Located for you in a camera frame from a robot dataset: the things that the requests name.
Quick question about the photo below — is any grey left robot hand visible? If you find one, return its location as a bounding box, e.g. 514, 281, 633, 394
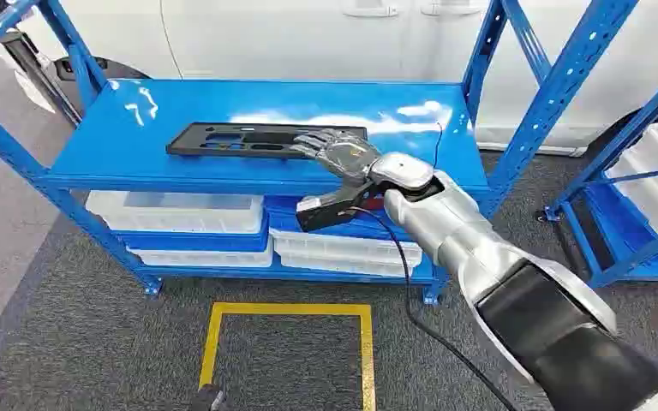
188, 384, 229, 411

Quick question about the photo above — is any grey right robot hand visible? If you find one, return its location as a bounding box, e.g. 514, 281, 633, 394
290, 128, 384, 186

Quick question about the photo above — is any black plastic panel with cutouts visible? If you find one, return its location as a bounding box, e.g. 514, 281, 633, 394
165, 122, 368, 160

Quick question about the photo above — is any yellow floor tape square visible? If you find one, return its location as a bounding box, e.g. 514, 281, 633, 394
198, 301, 378, 411

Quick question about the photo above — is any white car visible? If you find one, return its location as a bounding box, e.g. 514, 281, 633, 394
0, 0, 658, 158

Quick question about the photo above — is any large white plastic bin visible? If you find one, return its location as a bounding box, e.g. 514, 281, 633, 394
85, 189, 266, 235

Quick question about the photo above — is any blue metal shelf rack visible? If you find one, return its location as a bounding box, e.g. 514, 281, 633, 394
0, 0, 643, 307
535, 57, 658, 289

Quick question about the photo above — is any black car tyre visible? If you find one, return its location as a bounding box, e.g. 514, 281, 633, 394
583, 106, 658, 167

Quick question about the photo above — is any white plastic crate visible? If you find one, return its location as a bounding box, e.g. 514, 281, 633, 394
606, 116, 658, 254

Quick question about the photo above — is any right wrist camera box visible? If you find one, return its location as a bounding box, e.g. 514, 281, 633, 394
295, 180, 388, 235

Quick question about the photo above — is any thin black wire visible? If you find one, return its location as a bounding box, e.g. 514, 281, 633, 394
431, 121, 446, 169

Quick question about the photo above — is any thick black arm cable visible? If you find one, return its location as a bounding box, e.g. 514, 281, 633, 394
347, 205, 521, 411

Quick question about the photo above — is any white car door handle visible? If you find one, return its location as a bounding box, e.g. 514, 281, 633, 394
342, 0, 399, 19
419, 0, 482, 17

